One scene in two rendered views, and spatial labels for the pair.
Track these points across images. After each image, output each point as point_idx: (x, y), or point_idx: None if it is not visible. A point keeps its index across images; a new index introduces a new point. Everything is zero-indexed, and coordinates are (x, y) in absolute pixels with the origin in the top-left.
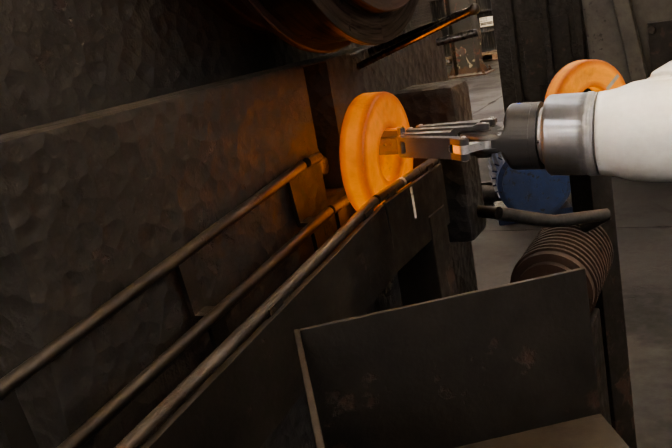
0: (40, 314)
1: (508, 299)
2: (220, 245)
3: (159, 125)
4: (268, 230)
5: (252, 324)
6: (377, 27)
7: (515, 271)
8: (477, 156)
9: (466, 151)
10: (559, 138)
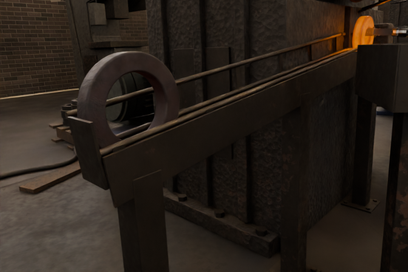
0: (286, 40)
1: None
2: (318, 46)
3: (313, 6)
4: (328, 48)
5: (333, 57)
6: None
7: None
8: (399, 36)
9: (397, 31)
10: None
